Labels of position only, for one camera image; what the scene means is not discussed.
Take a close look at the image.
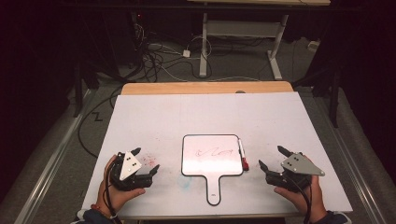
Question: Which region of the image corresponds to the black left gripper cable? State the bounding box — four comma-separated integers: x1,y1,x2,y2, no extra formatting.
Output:
105,160,123,224

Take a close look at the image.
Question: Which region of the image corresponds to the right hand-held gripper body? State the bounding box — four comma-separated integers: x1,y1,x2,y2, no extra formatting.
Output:
264,151,326,193

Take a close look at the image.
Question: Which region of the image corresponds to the small whiteboard with handle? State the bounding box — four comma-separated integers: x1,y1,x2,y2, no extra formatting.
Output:
180,133,245,207

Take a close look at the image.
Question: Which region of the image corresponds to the bundle of black cables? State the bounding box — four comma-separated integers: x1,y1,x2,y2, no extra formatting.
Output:
132,22,214,84

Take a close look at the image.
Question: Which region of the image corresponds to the white table cover sheet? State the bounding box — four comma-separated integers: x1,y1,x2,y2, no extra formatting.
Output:
80,91,354,219

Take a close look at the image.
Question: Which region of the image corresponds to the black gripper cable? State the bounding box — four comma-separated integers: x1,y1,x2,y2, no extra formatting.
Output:
290,175,314,224
105,160,123,224

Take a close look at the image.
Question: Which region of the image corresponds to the wooden table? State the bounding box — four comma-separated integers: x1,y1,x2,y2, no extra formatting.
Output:
118,80,347,222

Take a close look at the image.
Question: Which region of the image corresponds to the white marker with red cap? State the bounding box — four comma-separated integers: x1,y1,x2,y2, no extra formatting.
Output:
237,137,250,172

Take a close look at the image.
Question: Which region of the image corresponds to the white floor cable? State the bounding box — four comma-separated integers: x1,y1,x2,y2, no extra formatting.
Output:
160,65,261,83

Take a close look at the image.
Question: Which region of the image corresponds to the person's right hand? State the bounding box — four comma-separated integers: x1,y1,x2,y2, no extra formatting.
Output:
273,155,329,217

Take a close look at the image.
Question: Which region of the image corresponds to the black stand leg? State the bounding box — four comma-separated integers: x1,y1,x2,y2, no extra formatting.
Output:
72,61,86,119
329,70,341,129

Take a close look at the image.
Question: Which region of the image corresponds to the white box on floor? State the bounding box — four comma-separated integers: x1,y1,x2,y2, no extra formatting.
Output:
306,39,321,53

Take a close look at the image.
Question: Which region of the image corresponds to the black floor cable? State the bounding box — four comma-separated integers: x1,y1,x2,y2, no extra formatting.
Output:
77,86,124,159

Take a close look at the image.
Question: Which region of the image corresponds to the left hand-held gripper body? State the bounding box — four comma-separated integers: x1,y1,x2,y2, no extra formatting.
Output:
109,150,154,191

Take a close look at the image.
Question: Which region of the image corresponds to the metal floor rail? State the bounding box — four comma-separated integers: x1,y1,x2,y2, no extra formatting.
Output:
13,89,95,224
313,95,389,224

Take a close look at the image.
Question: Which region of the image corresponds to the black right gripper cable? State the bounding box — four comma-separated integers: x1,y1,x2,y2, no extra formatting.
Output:
290,175,314,224

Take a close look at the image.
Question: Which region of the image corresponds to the white-framed desk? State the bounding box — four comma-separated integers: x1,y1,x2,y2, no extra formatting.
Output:
186,0,332,81

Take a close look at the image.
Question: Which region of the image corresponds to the person's left hand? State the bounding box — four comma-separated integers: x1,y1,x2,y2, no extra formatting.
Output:
94,154,147,217

